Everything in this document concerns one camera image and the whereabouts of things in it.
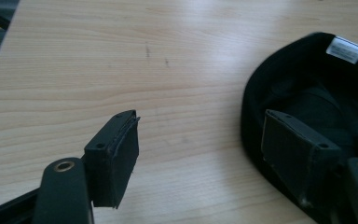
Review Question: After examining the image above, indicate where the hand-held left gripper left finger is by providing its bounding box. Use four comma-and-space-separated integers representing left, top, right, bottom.
83, 109, 142, 210

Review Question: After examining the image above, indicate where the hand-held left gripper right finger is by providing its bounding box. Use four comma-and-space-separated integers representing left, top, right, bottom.
260, 108, 343, 209

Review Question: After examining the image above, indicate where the black cap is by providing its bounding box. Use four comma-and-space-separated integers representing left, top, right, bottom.
241, 32, 358, 224

